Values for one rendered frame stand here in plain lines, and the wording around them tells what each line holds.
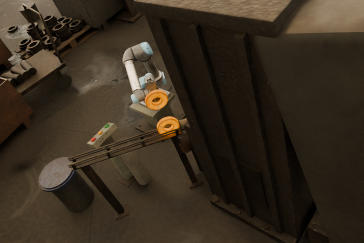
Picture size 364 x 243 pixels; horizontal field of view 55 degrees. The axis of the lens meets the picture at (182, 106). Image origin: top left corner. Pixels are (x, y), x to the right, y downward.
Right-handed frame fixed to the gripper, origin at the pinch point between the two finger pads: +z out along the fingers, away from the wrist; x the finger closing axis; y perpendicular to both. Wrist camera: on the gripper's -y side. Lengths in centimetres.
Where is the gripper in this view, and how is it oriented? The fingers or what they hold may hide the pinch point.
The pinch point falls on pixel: (155, 97)
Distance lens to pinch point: 232.6
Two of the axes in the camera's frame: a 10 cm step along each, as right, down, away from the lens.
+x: 9.2, -3.9, 0.1
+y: -3.4, -8.2, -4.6
